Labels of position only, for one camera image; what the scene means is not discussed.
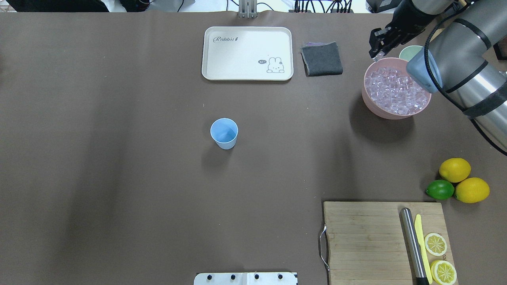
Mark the lemon half lower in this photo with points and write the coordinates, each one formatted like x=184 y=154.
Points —
x=443 y=272

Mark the cream rabbit tray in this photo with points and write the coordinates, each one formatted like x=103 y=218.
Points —
x=247 y=54

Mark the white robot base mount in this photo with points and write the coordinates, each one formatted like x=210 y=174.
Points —
x=247 y=278

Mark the yellow plastic knife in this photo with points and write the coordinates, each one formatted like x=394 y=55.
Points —
x=420 y=239

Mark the yellow lemon far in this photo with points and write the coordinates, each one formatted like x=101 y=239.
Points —
x=455 y=170

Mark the yellow lemon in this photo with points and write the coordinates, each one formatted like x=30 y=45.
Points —
x=472 y=190
x=455 y=170

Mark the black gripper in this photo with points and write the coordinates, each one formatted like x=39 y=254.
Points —
x=405 y=28

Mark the pile of clear ice cubes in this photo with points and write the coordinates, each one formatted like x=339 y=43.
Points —
x=394 y=92

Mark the lemon half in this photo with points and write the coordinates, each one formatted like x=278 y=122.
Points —
x=443 y=272
x=435 y=244

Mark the lemon half upper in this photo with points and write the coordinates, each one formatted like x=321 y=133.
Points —
x=435 y=244

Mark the grey folded cloth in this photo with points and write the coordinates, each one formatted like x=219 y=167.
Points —
x=321 y=59

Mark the mint green bowl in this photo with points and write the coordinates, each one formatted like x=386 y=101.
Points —
x=409 y=52

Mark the light blue plastic cup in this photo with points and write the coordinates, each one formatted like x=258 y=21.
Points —
x=224 y=132

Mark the green lime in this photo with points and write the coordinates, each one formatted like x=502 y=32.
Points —
x=440 y=189

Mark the steel muddler rod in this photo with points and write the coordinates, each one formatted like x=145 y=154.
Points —
x=413 y=247

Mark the yellow lemon near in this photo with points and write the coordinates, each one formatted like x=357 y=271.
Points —
x=472 y=190

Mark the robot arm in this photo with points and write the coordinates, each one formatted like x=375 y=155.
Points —
x=452 y=61

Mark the pink bowl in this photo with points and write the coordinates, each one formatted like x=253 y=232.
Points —
x=397 y=63

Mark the wooden cutting board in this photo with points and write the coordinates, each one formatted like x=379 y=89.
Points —
x=366 y=243

